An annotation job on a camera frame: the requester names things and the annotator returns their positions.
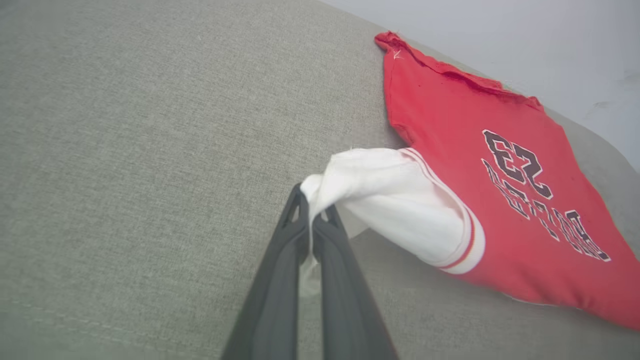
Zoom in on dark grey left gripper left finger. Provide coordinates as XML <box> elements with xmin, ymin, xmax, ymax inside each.
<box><xmin>221</xmin><ymin>183</ymin><xmax>311</xmax><ymax>360</ymax></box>

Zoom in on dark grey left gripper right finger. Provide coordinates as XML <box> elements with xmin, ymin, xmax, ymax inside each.
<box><xmin>312</xmin><ymin>204</ymin><xmax>399</xmax><ymax>360</ymax></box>

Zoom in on red and white jersey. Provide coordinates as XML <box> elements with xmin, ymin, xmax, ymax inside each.
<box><xmin>298</xmin><ymin>31</ymin><xmax>640</xmax><ymax>331</ymax></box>

